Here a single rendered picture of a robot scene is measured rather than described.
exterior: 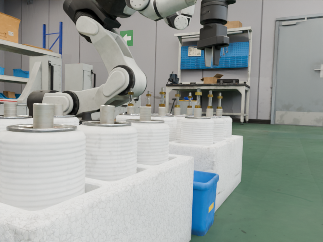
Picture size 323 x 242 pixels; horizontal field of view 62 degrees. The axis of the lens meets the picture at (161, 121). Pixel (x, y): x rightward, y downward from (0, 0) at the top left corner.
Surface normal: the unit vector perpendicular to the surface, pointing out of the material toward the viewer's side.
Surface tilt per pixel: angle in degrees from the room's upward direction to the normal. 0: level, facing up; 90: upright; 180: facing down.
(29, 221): 0
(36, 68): 69
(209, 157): 90
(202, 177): 88
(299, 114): 90
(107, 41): 113
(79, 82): 90
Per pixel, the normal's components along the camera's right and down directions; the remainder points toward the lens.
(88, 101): -0.43, 0.04
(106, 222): 0.89, 0.05
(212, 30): -0.83, 0.00
